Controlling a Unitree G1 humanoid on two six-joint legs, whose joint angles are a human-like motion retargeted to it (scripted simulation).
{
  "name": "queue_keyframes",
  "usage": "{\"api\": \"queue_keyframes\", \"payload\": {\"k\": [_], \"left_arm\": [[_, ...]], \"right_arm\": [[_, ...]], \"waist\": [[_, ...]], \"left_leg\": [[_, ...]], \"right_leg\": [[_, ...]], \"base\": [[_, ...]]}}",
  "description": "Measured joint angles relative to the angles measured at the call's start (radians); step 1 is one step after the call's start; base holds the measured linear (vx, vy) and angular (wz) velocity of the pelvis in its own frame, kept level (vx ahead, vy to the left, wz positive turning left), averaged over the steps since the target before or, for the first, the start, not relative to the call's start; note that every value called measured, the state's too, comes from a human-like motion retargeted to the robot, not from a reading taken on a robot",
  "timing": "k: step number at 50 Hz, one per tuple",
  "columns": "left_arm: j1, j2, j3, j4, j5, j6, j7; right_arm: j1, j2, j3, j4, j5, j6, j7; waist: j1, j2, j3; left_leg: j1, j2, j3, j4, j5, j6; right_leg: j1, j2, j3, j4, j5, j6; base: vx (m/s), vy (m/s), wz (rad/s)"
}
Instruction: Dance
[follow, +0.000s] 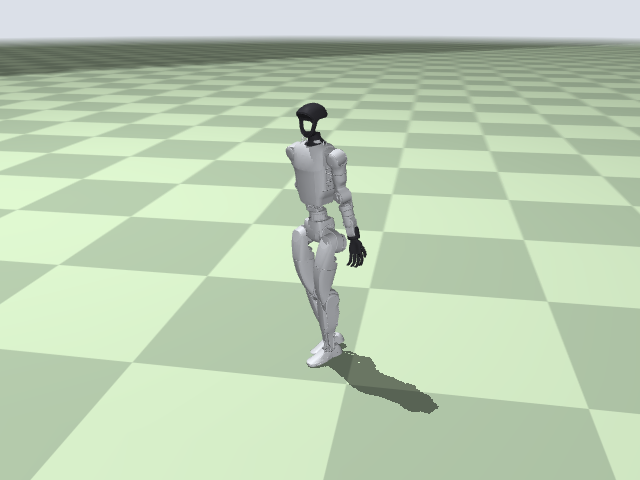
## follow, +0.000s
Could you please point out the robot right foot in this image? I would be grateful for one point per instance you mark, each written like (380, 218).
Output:
(338, 339)

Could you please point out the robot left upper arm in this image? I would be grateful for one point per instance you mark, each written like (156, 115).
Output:
(337, 160)

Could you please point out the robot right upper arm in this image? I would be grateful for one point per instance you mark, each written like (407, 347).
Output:
(289, 152)

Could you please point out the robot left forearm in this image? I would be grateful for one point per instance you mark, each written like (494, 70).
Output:
(349, 220)

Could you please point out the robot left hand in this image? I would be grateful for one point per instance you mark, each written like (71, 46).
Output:
(356, 248)

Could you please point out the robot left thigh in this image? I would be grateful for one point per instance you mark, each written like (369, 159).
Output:
(324, 265)

